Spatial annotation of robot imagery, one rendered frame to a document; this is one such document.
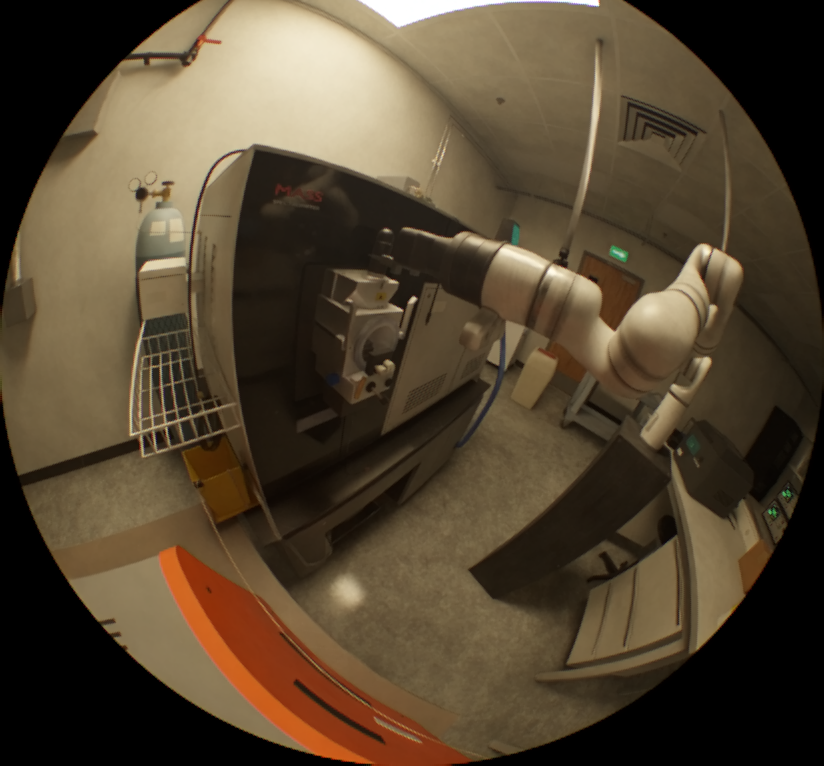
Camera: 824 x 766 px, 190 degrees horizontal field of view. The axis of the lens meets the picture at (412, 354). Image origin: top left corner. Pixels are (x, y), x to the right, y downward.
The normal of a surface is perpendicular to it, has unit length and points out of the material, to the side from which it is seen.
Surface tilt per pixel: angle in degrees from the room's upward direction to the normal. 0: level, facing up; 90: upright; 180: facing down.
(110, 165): 90
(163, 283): 90
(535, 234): 90
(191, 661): 0
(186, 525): 0
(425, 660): 0
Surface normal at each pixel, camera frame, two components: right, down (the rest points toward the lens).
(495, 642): 0.26, -0.87
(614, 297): -0.61, 0.19
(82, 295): 0.75, 0.46
